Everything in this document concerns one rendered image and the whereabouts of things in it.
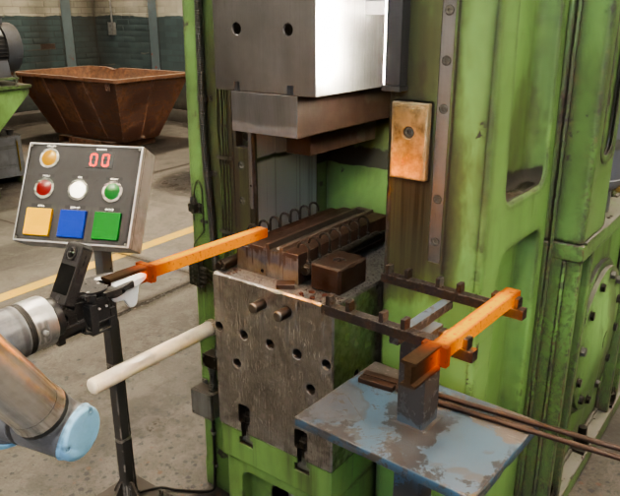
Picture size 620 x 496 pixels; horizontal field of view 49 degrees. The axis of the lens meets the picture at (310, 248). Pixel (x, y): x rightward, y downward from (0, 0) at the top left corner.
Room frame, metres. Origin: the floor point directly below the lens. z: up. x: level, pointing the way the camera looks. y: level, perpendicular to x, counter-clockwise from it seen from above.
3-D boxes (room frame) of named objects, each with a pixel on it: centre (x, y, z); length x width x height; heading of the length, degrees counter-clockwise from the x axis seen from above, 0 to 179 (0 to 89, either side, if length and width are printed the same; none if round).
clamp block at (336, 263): (1.53, -0.07, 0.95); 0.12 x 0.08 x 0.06; 143
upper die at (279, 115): (1.75, -0.02, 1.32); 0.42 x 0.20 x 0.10; 143
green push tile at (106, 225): (1.71, 0.54, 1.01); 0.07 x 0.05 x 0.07; 78
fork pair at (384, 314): (1.18, -0.22, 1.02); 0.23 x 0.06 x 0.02; 141
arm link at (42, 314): (1.06, 0.47, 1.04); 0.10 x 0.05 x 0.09; 53
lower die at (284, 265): (1.75, -0.02, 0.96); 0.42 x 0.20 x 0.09; 143
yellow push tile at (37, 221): (1.75, 0.73, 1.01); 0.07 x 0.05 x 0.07; 78
